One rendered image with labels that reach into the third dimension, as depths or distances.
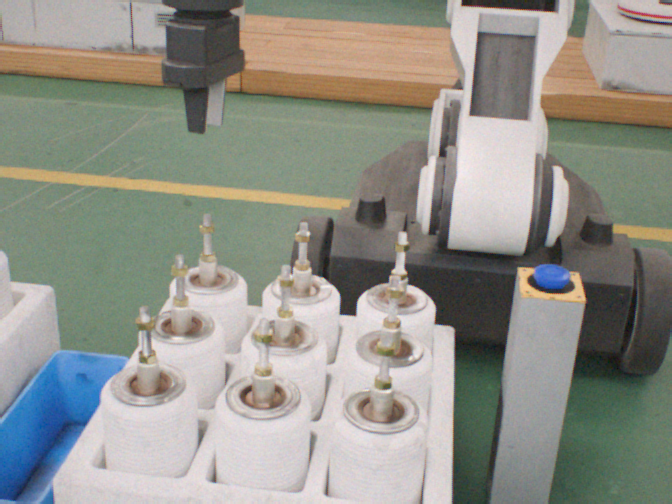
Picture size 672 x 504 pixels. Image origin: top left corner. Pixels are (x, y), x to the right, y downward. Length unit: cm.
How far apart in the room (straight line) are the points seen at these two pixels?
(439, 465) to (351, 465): 11
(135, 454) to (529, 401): 45
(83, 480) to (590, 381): 84
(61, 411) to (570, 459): 70
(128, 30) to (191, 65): 208
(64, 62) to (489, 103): 199
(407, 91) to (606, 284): 155
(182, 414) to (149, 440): 4
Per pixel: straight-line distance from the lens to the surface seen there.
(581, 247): 140
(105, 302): 162
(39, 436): 124
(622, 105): 286
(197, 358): 100
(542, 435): 110
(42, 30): 317
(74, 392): 128
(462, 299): 139
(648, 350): 142
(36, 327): 126
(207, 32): 98
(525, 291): 101
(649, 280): 141
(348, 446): 88
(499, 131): 123
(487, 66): 132
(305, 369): 98
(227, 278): 113
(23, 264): 179
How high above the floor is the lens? 77
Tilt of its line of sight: 26 degrees down
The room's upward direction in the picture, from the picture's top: 3 degrees clockwise
